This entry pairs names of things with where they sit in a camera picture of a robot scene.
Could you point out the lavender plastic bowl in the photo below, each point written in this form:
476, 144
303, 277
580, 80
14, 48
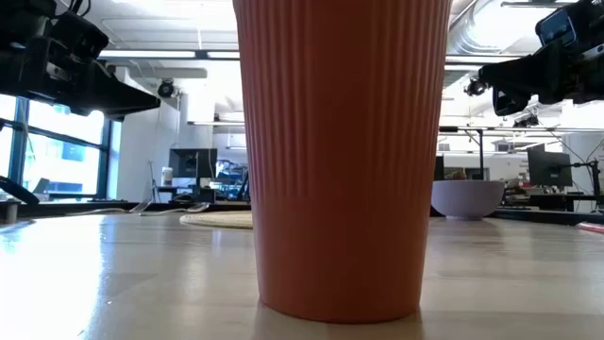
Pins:
467, 198

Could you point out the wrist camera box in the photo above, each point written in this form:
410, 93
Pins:
557, 26
80, 38

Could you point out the orange ribbed plastic cup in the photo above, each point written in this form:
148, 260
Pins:
340, 189

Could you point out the black metal rig frame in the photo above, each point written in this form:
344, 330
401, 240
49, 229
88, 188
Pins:
481, 151

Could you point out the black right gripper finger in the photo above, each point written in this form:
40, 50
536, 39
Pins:
519, 73
509, 101

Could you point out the black ceiling camera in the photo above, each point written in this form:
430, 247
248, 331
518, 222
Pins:
526, 122
474, 88
166, 89

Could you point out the white canister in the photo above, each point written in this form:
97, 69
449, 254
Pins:
166, 176

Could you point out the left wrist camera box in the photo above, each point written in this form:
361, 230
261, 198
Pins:
80, 38

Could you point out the black computer monitor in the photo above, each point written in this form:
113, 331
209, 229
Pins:
193, 163
549, 169

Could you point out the black curved bracket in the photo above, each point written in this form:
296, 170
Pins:
16, 189

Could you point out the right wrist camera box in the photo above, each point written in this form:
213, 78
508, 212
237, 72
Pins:
557, 26

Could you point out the person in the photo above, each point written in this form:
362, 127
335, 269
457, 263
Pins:
458, 175

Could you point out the clear plastic fork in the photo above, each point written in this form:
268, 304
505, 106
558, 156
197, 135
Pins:
141, 206

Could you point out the round woven placemat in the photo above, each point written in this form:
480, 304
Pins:
222, 220

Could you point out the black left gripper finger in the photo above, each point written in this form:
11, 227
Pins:
101, 112
122, 96

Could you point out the grey short post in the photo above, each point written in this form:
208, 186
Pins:
9, 212

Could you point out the long ceiling light bar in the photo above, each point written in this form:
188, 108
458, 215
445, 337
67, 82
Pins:
146, 54
481, 59

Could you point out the silver ventilation duct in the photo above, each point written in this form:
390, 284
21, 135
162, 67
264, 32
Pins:
472, 33

